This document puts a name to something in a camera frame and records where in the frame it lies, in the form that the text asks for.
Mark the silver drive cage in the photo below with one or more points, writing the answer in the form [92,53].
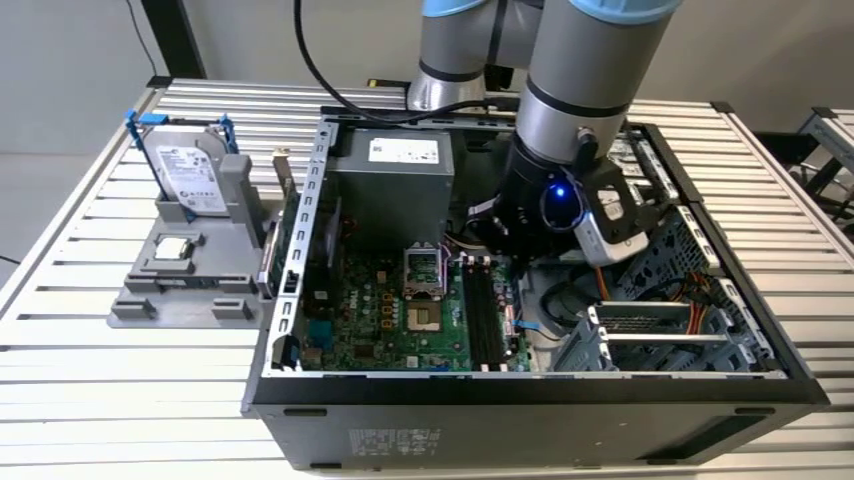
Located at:
[639,170]

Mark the silver CPU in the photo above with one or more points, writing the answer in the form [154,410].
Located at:
[172,247]

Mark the black PC case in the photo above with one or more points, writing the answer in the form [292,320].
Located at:
[533,430]

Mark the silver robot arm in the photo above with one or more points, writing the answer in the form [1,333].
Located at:
[587,75]

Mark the hard disk in blue carrier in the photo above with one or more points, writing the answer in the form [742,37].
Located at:
[186,175]

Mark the black case fan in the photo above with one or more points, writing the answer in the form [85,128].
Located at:
[328,240]

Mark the thin locking lever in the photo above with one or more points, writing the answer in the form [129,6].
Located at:
[443,275]

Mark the side metal table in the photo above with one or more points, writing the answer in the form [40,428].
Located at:
[830,130]

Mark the CPU socket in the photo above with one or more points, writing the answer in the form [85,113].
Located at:
[424,317]

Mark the black RAM slot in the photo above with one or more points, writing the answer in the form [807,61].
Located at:
[473,315]
[492,315]

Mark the grey power supply unit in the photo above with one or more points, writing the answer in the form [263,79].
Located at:
[393,200]

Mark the grey parts rack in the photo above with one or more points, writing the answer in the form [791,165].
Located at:
[220,250]

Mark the silver disk bay cage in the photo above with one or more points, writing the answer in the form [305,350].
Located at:
[660,338]

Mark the black plug with yellow tip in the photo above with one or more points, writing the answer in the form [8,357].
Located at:
[387,82]

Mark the green motherboard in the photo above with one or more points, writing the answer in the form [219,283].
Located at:
[373,325]

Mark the green graphics card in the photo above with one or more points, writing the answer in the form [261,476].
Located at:
[288,210]

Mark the black upright post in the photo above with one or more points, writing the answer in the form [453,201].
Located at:
[176,40]

